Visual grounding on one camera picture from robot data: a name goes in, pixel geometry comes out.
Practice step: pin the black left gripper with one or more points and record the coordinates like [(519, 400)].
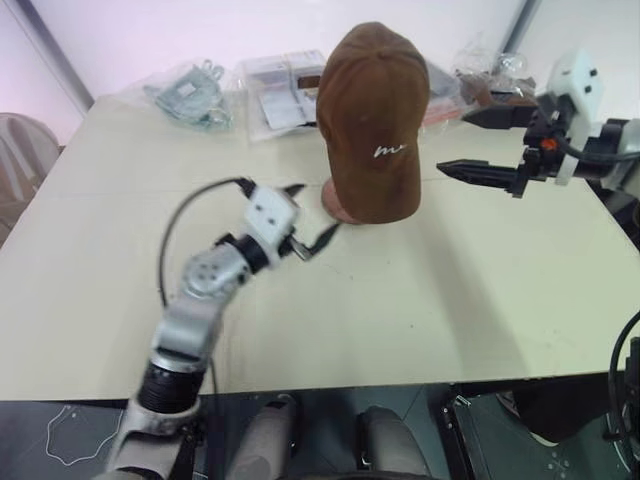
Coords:
[(298, 248)]

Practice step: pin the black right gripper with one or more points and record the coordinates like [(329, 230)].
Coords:
[(544, 131)]

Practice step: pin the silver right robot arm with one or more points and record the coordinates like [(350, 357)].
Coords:
[(612, 145)]

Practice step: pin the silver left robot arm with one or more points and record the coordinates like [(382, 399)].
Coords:
[(200, 275)]

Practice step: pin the brown hat stand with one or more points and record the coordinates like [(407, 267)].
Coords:
[(334, 200)]

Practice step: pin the brown baseball cap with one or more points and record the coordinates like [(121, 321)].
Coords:
[(375, 125)]

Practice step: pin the clear bag with brown item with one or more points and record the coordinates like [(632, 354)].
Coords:
[(487, 80)]

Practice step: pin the clear bag with red-white card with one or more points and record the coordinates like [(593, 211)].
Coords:
[(441, 97)]

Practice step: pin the clear bag with booklets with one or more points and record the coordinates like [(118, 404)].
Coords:
[(282, 95)]

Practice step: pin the clear bag with teal item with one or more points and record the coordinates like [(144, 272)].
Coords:
[(192, 95)]

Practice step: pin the grey rounded shape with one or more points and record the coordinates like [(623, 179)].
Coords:
[(387, 442), (267, 440)]

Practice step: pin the black rounded object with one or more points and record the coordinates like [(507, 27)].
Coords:
[(555, 412)]

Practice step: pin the beige ribbed chair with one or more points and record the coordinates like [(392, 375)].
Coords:
[(20, 165)]

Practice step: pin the black patterned floor mat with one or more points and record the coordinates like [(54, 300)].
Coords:
[(55, 440), (530, 455)]

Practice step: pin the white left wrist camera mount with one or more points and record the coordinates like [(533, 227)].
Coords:
[(270, 215)]

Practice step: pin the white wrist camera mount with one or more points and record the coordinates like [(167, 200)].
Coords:
[(575, 82), (270, 215)]

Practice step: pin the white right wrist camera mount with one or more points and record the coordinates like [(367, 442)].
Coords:
[(575, 82)]

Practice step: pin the black table frame leg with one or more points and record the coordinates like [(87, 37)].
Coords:
[(450, 425)]

